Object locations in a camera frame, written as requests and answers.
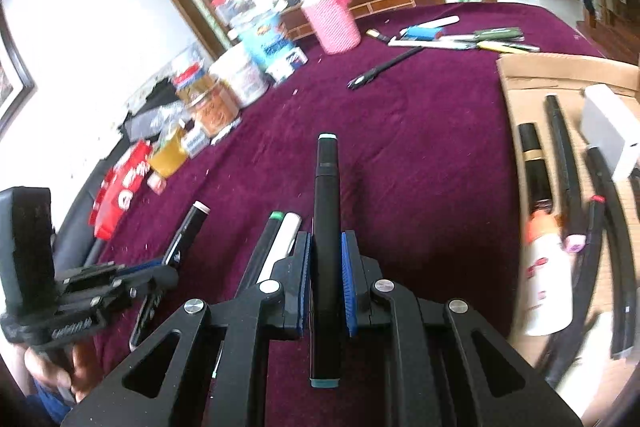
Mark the yellow box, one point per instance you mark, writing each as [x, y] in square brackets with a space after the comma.
[167, 154]

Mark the black marker pink cap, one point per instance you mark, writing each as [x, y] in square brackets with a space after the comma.
[562, 167]

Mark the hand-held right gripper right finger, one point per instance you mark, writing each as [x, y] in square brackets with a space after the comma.
[350, 289]

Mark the small brush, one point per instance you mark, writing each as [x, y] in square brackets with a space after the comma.
[377, 35]

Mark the yellow flat stick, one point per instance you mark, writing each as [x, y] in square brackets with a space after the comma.
[507, 47]

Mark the white jar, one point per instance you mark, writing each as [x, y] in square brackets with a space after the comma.
[242, 74]

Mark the person's left hand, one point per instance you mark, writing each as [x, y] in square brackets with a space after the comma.
[85, 367]

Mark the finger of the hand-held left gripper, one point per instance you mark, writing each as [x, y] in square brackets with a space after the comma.
[150, 284]
[142, 267]

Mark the long white strip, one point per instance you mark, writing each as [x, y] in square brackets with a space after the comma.
[430, 43]

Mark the clear jar red lid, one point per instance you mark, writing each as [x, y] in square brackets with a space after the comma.
[232, 7]

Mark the white bottle orange cap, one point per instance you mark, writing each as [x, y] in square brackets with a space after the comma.
[547, 287]

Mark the orange jar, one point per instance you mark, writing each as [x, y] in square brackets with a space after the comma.
[215, 112]

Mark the black marker teal cap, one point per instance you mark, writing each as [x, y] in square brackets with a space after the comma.
[326, 217]

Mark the silver packet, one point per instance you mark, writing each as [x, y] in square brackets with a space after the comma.
[150, 122]

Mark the white pen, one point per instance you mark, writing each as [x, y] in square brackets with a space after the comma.
[435, 24]

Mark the framed wall picture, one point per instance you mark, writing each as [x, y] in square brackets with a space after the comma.
[12, 77]

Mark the gold tin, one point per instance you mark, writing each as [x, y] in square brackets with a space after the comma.
[195, 82]

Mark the person's dark blue pants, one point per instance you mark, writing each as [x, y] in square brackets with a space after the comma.
[47, 409]

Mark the black gold tube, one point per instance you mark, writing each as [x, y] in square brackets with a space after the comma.
[535, 167]

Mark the white power adapter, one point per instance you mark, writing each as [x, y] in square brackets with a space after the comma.
[612, 132]

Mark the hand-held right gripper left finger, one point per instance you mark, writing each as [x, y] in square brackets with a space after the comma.
[301, 289]

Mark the red box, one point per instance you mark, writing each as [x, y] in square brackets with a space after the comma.
[120, 192]

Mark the green flat packet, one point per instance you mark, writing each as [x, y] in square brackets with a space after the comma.
[500, 34]

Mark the black bag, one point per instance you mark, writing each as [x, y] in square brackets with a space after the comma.
[160, 94]

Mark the long black marker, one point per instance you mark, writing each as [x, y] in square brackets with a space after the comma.
[617, 247]

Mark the small blue white box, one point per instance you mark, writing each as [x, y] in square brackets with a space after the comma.
[287, 64]

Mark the black marker white cap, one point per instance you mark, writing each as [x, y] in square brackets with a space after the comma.
[187, 232]

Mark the cardboard box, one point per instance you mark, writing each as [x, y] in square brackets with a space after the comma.
[530, 97]

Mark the black marker red cap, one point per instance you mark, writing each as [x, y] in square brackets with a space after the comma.
[585, 267]

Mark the small pink white packet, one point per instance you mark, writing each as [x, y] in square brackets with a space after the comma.
[157, 183]

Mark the tall blue box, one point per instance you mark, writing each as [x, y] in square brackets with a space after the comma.
[267, 39]

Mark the pink woven basket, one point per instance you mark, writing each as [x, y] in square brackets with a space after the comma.
[330, 22]

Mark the black marker green cap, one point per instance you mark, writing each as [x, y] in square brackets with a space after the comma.
[262, 252]

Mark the thin black pen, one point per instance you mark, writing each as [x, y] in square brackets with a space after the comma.
[385, 67]

